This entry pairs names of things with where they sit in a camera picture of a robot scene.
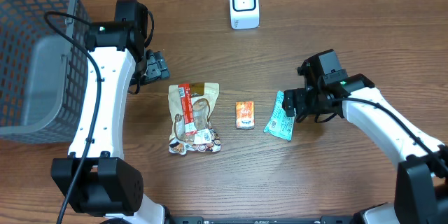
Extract teal tissue packet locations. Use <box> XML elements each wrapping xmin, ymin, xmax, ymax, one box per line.
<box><xmin>263</xmin><ymin>91</ymin><xmax>295</xmax><ymax>141</ymax></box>

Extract beige snack pouch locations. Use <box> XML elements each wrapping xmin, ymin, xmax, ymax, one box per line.
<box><xmin>168</xmin><ymin>82</ymin><xmax>221</xmax><ymax>155</ymax></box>

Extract red candy bar wrapper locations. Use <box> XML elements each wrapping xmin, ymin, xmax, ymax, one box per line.
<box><xmin>178</xmin><ymin>83</ymin><xmax>197</xmax><ymax>136</ymax></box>

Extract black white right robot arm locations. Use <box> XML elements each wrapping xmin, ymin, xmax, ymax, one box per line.
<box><xmin>282</xmin><ymin>50</ymin><xmax>447</xmax><ymax>224</ymax></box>

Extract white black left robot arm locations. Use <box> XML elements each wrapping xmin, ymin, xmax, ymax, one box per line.
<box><xmin>51</xmin><ymin>0</ymin><xmax>171</xmax><ymax>224</ymax></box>

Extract white barcode scanner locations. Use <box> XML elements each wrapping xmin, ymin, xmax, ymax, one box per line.
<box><xmin>229</xmin><ymin>0</ymin><xmax>260</xmax><ymax>29</ymax></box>

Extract orange small packet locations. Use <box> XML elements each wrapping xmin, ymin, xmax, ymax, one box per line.
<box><xmin>235</xmin><ymin>101</ymin><xmax>255</xmax><ymax>130</ymax></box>

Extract grey plastic mesh basket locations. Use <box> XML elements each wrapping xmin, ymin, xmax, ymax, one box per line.
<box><xmin>1</xmin><ymin>0</ymin><xmax>89</xmax><ymax>144</ymax></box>

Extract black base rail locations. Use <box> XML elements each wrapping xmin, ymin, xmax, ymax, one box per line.
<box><xmin>164</xmin><ymin>216</ymin><xmax>354</xmax><ymax>224</ymax></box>

